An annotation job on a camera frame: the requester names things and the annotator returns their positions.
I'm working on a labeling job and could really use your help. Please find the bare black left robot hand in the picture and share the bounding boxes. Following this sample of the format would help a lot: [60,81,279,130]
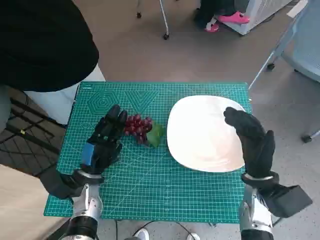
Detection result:
[79,104,129,176]

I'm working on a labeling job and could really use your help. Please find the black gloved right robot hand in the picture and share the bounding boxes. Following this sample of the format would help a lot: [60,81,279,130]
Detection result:
[223,106,276,179]

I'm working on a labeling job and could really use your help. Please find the red toy grapes with leaf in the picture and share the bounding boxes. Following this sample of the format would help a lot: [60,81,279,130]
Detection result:
[123,114,166,148]

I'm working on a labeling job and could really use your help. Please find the white plate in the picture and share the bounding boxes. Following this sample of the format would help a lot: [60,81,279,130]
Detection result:
[166,95,246,173]

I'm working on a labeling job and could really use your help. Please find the green cutting mat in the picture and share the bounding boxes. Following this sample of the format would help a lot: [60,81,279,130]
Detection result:
[43,81,252,224]

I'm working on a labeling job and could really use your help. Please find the black metal rack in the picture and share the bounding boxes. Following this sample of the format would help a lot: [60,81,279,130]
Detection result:
[0,91,67,177]

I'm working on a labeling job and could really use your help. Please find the grey rounded object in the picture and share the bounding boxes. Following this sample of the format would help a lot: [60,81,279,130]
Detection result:
[0,84,12,135]

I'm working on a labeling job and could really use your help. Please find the beige wooden table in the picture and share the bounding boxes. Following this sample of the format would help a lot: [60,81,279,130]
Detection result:
[0,163,58,240]

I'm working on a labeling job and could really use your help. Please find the light blue chair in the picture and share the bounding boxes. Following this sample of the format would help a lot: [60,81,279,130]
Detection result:
[248,0,320,144]

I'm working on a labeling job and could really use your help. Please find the grey wheeled chair base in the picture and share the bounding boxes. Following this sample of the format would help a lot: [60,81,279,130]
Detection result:
[136,0,171,41]

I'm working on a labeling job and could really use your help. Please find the person in black top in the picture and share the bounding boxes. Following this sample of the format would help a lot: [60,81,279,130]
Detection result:
[0,0,106,126]

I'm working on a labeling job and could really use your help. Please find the person with pink shoes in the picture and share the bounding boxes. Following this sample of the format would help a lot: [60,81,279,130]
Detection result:
[194,0,251,33]

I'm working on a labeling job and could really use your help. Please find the white appliance cabinet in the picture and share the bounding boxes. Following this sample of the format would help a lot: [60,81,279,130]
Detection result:
[219,0,295,36]

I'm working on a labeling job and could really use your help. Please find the white flat panel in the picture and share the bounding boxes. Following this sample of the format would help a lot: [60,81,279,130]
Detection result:
[287,0,308,18]

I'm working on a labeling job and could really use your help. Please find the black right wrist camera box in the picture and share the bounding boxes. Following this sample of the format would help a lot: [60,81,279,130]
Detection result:
[259,184,313,218]

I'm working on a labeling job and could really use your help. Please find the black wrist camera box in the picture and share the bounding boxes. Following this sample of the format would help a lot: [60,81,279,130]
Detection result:
[259,184,313,218]
[39,171,85,200]

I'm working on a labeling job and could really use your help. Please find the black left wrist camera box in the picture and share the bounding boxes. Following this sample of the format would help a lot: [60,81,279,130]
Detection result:
[39,171,85,200]

